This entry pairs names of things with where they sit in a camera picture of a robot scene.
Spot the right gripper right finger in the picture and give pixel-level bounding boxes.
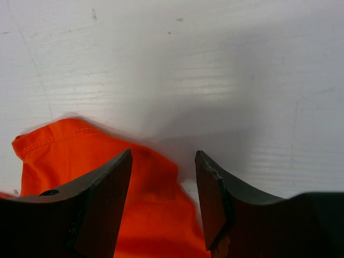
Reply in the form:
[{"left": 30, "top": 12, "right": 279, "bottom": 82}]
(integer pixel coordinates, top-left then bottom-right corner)
[{"left": 195, "top": 150, "right": 343, "bottom": 257}]

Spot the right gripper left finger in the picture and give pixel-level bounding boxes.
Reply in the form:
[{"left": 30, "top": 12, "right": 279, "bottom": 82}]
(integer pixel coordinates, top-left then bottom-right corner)
[{"left": 1, "top": 149, "right": 133, "bottom": 257}]

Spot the orange t-shirt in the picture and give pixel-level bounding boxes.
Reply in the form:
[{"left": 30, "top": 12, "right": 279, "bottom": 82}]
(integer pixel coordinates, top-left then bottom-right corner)
[{"left": 12, "top": 118, "right": 210, "bottom": 257}]

